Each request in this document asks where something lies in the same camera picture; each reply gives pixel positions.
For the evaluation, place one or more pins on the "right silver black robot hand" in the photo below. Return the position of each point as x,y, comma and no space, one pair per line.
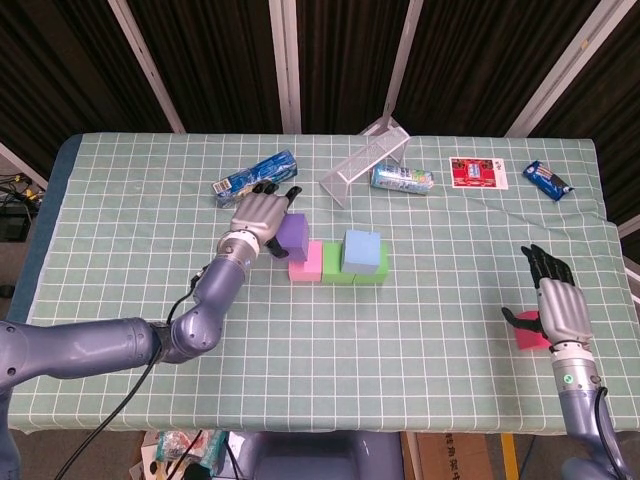
562,310

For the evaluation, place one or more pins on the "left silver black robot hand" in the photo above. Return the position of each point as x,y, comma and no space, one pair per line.
260,215

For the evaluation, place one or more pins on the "purple foam cube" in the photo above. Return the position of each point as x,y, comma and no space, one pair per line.
295,232

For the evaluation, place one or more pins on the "red foam cube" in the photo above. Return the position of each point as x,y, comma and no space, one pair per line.
527,335

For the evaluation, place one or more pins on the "pink foam cube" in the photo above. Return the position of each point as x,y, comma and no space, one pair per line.
312,267

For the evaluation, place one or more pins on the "green foam cube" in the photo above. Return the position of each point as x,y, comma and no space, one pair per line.
372,277
331,270

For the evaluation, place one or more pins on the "light blue foam cube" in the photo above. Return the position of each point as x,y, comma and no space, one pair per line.
360,252

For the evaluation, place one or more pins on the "left blue grey robot arm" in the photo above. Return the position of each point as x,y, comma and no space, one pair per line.
100,345

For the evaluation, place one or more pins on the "right blue grey robot arm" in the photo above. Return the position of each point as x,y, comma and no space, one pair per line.
590,420

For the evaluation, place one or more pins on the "long blue cookie package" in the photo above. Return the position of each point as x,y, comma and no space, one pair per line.
255,177

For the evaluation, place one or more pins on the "small dark blue cookie packet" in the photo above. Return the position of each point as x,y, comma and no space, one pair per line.
547,181

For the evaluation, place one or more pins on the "dark brown curtain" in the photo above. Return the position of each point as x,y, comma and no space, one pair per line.
225,60

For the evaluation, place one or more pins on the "red white printed card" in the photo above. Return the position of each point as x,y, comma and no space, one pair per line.
475,173

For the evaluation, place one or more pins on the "green checked tablecloth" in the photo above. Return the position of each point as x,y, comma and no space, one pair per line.
320,380

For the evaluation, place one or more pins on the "brown cardboard box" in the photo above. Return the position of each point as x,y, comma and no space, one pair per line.
450,460

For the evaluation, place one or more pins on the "teal snack bag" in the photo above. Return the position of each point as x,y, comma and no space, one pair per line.
172,445

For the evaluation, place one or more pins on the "black equipment box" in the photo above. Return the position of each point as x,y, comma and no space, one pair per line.
12,226

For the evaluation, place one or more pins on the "blue grey robot torso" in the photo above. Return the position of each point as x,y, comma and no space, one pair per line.
320,457

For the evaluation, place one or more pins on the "white printed paper bag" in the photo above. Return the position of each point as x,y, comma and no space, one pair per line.
147,457

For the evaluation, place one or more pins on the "white metal frame bar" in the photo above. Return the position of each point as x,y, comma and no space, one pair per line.
22,164
631,227

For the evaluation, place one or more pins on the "white metal frame post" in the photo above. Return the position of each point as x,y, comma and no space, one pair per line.
285,65
145,65
405,55
567,60

